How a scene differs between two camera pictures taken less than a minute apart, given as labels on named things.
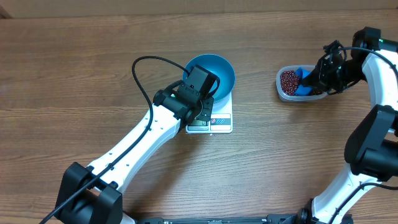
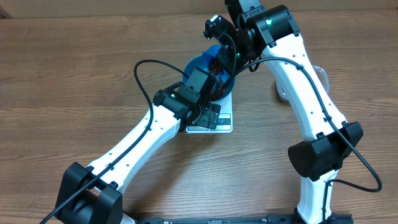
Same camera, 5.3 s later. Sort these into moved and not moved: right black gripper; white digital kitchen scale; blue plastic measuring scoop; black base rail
Moved: right black gripper; blue plastic measuring scoop
Not moved: white digital kitchen scale; black base rail
